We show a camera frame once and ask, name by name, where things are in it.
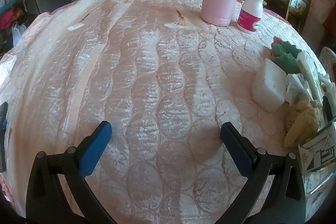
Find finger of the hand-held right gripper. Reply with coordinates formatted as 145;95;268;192
322;95;336;125

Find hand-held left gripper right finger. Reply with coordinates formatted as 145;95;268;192
217;122;307;224

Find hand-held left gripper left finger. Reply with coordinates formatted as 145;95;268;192
26;121;118;224

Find white medicine box rainbow logo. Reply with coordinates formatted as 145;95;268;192
298;123;336;176

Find white foam block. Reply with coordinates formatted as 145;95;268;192
251;59;288;113

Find crumpled yellow tissue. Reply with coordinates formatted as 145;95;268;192
284;97;322;147

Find crumpled white paper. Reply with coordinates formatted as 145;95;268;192
285;73;314;106

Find white plastic tube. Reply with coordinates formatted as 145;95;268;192
297;52;324;106

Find sofa with patterned cover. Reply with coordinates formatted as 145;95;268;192
319;47;336;76

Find green towel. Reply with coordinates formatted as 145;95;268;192
270;36;303;75

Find black object with blue part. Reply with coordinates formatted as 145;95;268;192
0;102;9;173

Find white pill bottle pink label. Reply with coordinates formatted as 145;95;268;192
237;0;268;35

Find pile of colourful clothes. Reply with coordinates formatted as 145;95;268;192
0;0;28;54

